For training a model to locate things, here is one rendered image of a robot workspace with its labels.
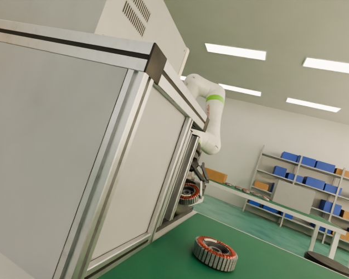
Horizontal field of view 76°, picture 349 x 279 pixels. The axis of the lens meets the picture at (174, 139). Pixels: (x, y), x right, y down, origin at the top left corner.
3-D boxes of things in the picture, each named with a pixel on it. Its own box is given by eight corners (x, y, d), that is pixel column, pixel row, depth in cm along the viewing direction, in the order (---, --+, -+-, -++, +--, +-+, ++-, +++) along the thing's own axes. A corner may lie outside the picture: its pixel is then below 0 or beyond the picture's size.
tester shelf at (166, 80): (57, 89, 96) (61, 79, 96) (205, 132, 72) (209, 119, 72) (-88, 23, 55) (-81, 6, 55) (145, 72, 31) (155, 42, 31)
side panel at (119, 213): (142, 237, 56) (183, 117, 58) (152, 242, 55) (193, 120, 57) (48, 289, 30) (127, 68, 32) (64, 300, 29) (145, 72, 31)
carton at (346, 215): (337, 215, 595) (339, 208, 596) (355, 221, 579) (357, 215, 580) (342, 217, 558) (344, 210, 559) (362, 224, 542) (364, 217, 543)
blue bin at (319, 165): (311, 168, 631) (313, 161, 632) (328, 173, 616) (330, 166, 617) (315, 168, 592) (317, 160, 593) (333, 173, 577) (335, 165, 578)
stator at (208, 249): (242, 275, 54) (247, 260, 54) (205, 270, 49) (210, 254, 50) (217, 250, 64) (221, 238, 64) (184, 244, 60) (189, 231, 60)
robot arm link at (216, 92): (203, 89, 154) (212, 77, 144) (219, 97, 156) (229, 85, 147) (200, 108, 143) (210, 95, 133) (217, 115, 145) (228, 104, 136)
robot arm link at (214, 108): (201, 106, 141) (214, 96, 133) (214, 115, 145) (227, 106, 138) (194, 151, 119) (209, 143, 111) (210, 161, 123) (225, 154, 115)
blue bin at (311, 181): (301, 184, 633) (304, 176, 634) (318, 189, 618) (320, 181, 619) (304, 184, 593) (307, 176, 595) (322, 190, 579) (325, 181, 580)
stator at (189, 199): (175, 188, 99) (175, 181, 98) (200, 189, 97) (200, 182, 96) (171, 205, 89) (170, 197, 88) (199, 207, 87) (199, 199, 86)
